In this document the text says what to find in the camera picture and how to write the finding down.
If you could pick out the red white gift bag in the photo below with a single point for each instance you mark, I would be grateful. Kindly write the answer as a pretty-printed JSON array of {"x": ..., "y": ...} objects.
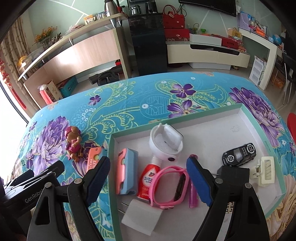
[{"x": 50, "y": 93}]

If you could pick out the black television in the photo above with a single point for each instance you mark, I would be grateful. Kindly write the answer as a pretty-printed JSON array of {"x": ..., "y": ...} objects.
[{"x": 227, "y": 7}]

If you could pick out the steel thermos kettle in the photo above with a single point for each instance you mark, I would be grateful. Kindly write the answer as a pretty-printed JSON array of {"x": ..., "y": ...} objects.
[{"x": 110, "y": 8}]

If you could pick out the purple lighter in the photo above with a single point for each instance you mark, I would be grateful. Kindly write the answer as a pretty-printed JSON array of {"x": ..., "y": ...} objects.
[{"x": 193, "y": 199}]

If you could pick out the teal white tray box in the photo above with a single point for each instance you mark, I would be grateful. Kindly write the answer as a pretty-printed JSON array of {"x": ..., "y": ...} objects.
[{"x": 207, "y": 134}]

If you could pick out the black toy car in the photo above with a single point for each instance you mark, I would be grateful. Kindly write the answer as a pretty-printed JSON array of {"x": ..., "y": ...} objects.
[{"x": 239, "y": 156}]

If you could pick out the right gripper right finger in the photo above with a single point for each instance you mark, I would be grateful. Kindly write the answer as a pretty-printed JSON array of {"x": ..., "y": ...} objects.
[{"x": 247, "y": 220}]

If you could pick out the yellow flower vase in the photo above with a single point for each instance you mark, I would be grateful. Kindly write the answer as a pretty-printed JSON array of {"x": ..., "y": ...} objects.
[{"x": 44, "y": 37}]

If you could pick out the black wall charger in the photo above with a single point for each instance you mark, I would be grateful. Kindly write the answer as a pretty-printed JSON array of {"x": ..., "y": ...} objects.
[{"x": 234, "y": 175}]

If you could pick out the black cabinet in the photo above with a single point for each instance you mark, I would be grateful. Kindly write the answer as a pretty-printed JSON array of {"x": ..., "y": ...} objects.
[{"x": 149, "y": 43}]

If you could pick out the floral blue tablecloth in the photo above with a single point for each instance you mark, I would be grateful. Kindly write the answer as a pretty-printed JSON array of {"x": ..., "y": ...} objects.
[{"x": 102, "y": 111}]

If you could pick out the red handbag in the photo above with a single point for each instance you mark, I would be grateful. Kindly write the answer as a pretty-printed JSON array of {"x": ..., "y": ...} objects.
[{"x": 172, "y": 19}]

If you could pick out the white desk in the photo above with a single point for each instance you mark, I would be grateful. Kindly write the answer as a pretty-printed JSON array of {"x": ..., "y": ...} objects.
[{"x": 268, "y": 50}]

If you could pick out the white smartwatch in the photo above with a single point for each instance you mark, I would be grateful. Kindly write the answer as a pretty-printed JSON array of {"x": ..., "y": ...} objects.
[{"x": 165, "y": 142}]

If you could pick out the white tv stand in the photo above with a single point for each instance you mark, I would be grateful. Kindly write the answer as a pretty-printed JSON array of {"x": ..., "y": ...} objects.
[{"x": 205, "y": 56}]

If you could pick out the red white tube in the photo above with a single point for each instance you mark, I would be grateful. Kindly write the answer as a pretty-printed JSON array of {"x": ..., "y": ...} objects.
[{"x": 147, "y": 177}]

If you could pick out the wooden curved shelf unit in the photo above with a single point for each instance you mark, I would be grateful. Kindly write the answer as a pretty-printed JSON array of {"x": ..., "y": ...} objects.
[{"x": 99, "y": 49}]

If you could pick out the white wall charger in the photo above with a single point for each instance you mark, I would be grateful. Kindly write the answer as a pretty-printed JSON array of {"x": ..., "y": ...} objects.
[{"x": 141, "y": 216}]

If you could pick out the red plastic stool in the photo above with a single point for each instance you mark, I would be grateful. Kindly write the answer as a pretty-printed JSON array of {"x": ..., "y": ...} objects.
[{"x": 291, "y": 123}]

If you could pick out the cream hair claw clip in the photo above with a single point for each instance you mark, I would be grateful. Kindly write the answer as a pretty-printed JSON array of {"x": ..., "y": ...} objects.
[{"x": 264, "y": 171}]

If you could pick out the pink blue carrot knife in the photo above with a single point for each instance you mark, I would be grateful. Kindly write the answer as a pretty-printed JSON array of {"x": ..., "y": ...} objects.
[{"x": 127, "y": 172}]

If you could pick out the orange blue carrot knife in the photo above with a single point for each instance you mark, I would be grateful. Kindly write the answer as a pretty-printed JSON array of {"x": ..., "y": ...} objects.
[{"x": 93, "y": 157}]

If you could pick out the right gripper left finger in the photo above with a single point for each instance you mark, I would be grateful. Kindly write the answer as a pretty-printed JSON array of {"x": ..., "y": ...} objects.
[{"x": 49, "y": 219}]

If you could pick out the pink helmet puppy toy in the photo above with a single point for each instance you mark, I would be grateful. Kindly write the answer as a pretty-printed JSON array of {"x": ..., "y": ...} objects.
[{"x": 73, "y": 147}]

